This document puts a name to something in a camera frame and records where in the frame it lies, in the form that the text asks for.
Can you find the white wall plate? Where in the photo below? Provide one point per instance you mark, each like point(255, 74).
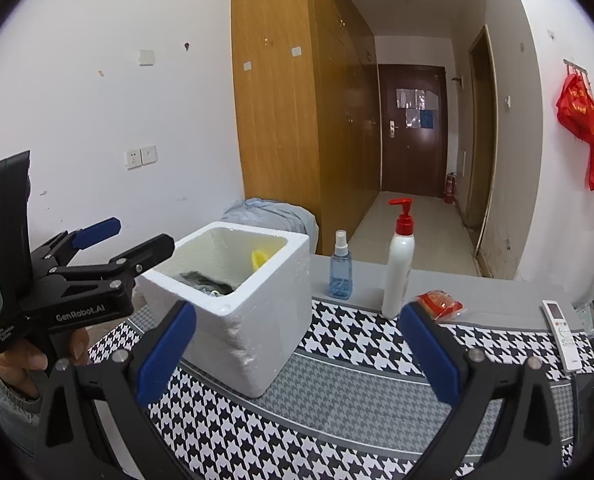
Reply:
point(147, 57)

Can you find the red fire extinguisher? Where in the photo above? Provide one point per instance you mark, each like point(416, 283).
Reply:
point(449, 189)

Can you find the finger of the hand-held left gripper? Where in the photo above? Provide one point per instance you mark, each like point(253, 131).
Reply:
point(147, 252)
point(99, 230)

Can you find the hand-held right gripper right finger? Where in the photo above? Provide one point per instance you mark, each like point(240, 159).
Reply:
point(429, 355)

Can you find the person's left forearm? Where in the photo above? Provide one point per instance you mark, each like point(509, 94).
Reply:
point(2, 410)

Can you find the blue spray bottle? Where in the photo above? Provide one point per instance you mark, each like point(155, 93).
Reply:
point(341, 275)

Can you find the white lotion pump bottle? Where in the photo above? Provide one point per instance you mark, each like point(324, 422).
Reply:
point(397, 270)

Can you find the person's left hand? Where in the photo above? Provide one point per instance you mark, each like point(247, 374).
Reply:
point(22, 360)

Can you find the white foam box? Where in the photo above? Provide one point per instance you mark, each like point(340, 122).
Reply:
point(257, 325)

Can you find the papers on door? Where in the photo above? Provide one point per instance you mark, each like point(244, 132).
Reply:
point(417, 107)

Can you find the red snack packet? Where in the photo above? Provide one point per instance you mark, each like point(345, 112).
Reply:
point(439, 304)

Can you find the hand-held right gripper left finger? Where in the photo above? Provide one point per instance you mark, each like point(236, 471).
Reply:
point(169, 350)

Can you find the black phone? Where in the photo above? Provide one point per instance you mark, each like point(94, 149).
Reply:
point(589, 400)

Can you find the wooden side door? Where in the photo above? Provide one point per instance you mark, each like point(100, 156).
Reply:
point(482, 160)

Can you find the yellow foam sponge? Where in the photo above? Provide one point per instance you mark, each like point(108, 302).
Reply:
point(259, 258)

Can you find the grey sock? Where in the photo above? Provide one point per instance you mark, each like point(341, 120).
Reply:
point(197, 279)

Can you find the metal wall hook rack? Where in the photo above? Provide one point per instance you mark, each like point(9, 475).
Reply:
point(577, 67)

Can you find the wooden wardrobe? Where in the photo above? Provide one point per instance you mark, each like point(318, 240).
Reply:
point(277, 110)

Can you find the blue-grey cloth pile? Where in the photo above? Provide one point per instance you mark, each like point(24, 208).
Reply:
point(277, 215)

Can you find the dark brown entry door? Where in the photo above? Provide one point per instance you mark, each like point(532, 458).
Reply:
point(412, 160)

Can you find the white remote control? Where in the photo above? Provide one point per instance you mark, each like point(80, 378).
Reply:
point(562, 335)

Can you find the white wall socket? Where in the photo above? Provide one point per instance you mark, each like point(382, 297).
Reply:
point(133, 158)

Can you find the houndstooth table mat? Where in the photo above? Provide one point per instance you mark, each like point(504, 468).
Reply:
point(327, 385)

